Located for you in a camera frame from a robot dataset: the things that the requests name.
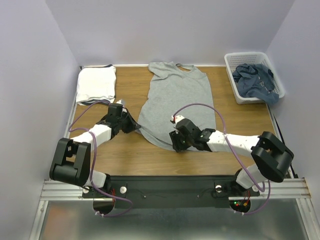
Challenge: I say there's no grey tank top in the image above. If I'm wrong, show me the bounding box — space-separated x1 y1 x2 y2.
138 62 216 151

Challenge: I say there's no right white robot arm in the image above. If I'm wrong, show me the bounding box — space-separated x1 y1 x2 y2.
169 115 294 195

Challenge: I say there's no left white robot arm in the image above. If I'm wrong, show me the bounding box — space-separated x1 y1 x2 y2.
49 103 141 197

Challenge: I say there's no folded white tank top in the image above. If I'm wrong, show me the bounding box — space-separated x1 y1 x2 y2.
75 65 117 103

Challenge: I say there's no blue tank top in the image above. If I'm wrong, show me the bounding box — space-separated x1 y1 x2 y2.
232 63 279 105

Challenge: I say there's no white plastic basket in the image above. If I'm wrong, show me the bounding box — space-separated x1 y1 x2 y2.
224 52 285 105

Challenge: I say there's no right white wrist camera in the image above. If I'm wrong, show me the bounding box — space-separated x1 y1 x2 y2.
170 115 184 124

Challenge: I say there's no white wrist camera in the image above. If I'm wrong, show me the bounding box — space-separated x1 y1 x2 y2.
170 115 184 124
116 99 125 108

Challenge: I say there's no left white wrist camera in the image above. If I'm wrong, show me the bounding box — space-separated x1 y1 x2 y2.
116 99 125 108

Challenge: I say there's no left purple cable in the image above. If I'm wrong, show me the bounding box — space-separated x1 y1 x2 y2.
67 100 134 218

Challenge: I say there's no purple cable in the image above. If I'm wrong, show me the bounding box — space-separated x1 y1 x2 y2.
67 100 134 218
172 103 272 216

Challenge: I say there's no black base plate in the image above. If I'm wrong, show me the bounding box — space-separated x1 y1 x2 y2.
82 175 261 210

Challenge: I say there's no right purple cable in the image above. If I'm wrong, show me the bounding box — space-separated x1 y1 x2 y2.
172 103 272 216

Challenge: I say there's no aluminium frame rail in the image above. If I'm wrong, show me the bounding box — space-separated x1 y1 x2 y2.
30 178 320 240

